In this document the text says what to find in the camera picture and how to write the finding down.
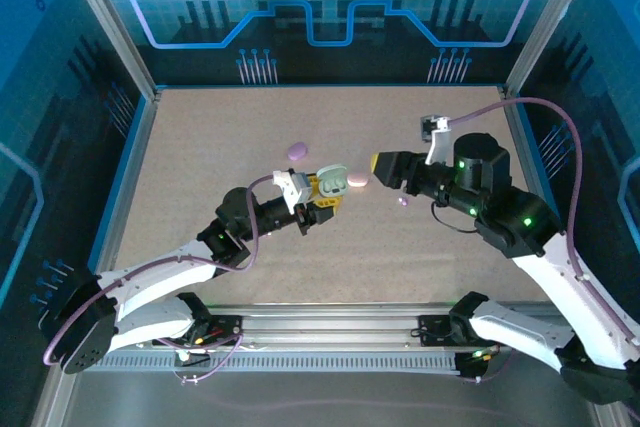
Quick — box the green earbud charging case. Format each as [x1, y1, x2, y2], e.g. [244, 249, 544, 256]
[316, 162, 350, 197]

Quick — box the grey metal shelf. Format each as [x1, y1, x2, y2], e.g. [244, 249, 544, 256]
[29, 336, 631, 427]

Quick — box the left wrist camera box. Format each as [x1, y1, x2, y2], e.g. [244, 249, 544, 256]
[272, 169, 313, 214]

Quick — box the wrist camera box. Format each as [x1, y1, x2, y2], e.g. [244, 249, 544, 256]
[417, 114, 455, 166]
[272, 169, 313, 214]

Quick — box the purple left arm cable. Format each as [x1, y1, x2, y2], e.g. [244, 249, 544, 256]
[43, 175, 277, 386]

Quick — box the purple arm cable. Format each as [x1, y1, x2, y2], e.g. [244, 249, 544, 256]
[447, 96, 639, 384]
[43, 175, 277, 386]

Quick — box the aluminium table edge rail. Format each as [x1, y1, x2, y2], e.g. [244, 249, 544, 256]
[499, 86, 556, 233]
[87, 89, 162, 293]

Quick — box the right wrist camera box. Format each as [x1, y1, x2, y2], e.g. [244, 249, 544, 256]
[417, 114, 455, 166]

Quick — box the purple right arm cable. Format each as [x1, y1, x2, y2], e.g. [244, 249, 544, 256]
[447, 96, 639, 384]

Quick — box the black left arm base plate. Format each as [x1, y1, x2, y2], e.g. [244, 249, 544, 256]
[151, 315, 246, 347]

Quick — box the long aluminium frame rail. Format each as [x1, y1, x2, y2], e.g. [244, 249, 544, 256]
[107, 302, 576, 348]

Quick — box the aluminium frame post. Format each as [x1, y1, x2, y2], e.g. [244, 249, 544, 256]
[55, 0, 161, 101]
[502, 0, 604, 101]

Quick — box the blue printed circuit wall panel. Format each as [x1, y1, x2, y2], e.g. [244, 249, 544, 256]
[514, 0, 640, 348]
[0, 0, 151, 427]

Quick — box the slotted grey cable duct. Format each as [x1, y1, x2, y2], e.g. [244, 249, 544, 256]
[102, 352, 464, 373]

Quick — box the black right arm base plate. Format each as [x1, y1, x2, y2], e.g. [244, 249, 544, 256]
[418, 314, 510, 347]

